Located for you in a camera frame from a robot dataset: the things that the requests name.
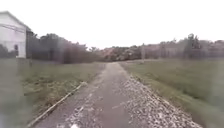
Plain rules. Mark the grey asphalt path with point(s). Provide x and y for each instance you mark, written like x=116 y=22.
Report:
x=110 y=100

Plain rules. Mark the row of dark trees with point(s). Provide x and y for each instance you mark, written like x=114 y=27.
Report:
x=56 y=50

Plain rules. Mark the grass field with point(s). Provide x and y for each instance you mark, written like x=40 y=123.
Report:
x=180 y=76
x=36 y=83

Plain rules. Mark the pale concrete kerb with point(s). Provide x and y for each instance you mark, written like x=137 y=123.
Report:
x=55 y=106

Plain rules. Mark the robot's own part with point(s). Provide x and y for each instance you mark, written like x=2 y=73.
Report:
x=75 y=126

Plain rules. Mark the white building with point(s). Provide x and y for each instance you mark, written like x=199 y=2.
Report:
x=12 y=36

